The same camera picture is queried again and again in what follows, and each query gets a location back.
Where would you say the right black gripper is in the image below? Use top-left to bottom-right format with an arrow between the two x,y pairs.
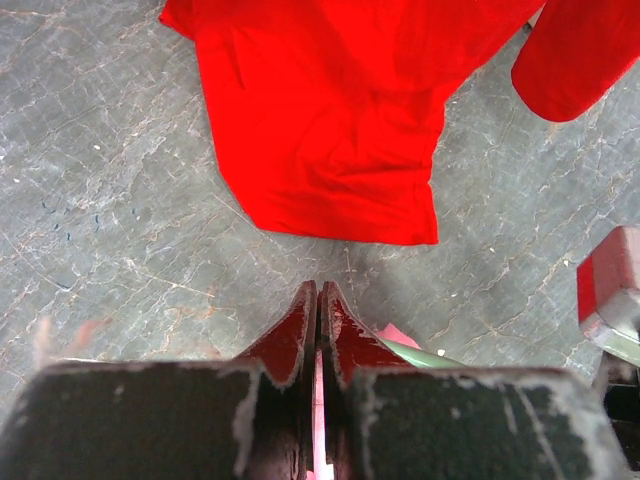
592,352 -> 639,473

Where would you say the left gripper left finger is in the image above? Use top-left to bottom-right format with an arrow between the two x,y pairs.
1,281 -> 317,479

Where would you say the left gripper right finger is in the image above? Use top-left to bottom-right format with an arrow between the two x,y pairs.
319,282 -> 625,479

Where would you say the teal wavy hanger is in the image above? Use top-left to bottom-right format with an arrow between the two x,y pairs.
379,337 -> 463,369

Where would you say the pink t shirt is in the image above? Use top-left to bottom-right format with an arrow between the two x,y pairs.
306,324 -> 424,480

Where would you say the red t shirt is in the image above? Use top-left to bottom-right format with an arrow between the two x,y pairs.
159,1 -> 639,246

